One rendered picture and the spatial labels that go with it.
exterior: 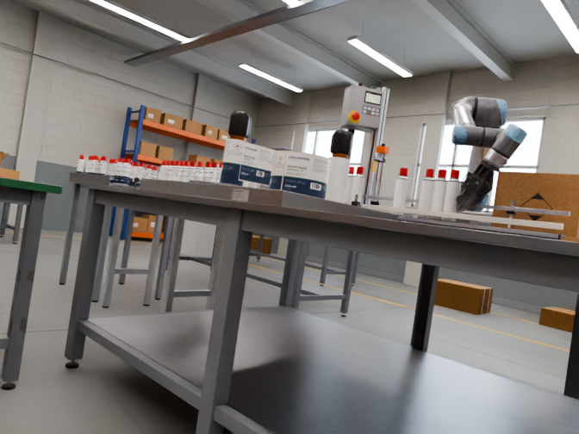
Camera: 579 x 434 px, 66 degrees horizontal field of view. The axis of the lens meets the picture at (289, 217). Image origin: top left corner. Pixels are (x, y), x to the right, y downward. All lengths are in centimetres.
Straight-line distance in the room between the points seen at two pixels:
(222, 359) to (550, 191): 135
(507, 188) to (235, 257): 116
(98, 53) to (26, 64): 129
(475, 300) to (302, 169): 467
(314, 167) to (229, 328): 58
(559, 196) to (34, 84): 829
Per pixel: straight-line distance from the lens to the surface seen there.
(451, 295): 604
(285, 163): 150
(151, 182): 184
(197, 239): 732
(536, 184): 198
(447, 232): 93
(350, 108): 219
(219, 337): 140
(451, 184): 184
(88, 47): 959
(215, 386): 143
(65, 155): 922
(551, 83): 783
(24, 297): 202
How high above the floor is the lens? 80
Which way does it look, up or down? level
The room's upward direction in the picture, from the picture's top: 8 degrees clockwise
